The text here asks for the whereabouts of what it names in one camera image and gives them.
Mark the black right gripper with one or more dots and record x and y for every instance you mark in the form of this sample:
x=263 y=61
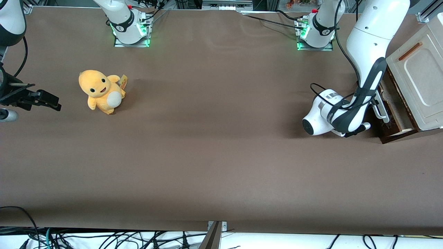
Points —
x=10 y=95

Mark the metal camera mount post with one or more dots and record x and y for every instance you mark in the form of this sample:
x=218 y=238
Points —
x=213 y=238

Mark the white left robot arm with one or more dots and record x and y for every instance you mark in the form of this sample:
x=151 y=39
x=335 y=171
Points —
x=370 y=34

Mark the table cover sheet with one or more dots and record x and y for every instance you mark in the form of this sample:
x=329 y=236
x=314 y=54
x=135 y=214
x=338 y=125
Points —
x=221 y=138

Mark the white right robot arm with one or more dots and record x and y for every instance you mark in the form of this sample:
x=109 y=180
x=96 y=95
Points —
x=124 y=20

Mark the yellow plush toy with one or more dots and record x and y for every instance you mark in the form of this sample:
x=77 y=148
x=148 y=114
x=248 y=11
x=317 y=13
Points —
x=100 y=86

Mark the yellow cardboard hang tag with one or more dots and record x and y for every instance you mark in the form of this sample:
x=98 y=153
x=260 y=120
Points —
x=123 y=80

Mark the aluminium frame profile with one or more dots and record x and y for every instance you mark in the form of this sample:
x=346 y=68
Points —
x=28 y=8
x=427 y=13

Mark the white power strip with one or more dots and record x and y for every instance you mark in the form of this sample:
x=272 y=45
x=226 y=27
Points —
x=225 y=5

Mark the small orange object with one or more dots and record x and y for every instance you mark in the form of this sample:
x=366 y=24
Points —
x=290 y=4

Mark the cream plastic storage box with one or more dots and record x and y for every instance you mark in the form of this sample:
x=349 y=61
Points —
x=422 y=79

